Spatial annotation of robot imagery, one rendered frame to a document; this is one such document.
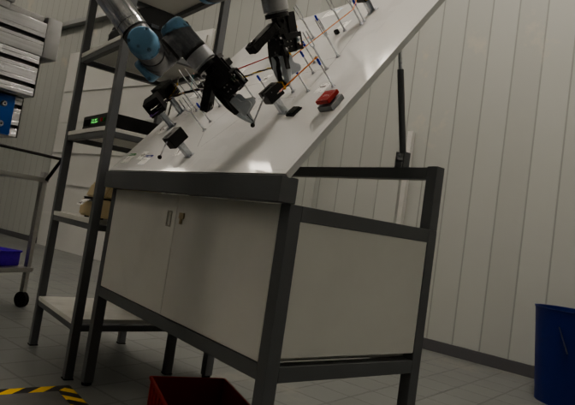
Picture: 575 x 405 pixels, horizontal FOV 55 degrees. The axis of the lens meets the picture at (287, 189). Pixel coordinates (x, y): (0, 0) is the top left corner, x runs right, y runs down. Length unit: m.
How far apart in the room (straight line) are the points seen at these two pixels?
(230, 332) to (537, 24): 3.55
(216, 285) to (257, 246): 0.22
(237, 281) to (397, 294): 0.48
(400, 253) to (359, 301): 0.20
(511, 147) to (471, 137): 0.31
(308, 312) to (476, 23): 3.57
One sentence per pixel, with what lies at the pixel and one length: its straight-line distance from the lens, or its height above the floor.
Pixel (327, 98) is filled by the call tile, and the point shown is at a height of 1.10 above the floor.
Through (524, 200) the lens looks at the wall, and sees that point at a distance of 4.19.
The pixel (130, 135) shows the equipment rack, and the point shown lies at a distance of 2.47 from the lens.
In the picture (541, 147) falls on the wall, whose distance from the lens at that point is 4.22.
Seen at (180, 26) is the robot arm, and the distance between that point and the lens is 1.62.
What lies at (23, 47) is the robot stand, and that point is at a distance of 1.31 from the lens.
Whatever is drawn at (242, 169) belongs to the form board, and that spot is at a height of 0.88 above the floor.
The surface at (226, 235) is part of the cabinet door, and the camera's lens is 1.57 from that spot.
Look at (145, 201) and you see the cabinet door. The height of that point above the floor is 0.76.
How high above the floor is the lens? 0.74
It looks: 4 degrees up
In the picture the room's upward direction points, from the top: 8 degrees clockwise
